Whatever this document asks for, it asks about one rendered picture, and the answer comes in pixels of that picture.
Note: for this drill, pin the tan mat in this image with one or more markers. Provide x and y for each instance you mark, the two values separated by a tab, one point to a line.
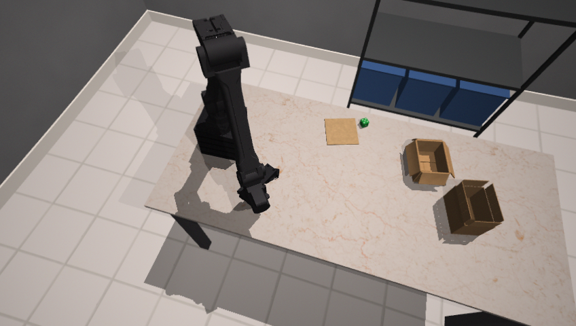
341	131

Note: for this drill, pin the green die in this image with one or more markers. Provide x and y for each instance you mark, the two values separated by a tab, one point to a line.
364	122

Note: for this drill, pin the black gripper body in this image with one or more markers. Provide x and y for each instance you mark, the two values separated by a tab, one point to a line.
244	195

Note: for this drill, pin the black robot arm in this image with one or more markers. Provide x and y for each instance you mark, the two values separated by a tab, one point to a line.
221	60

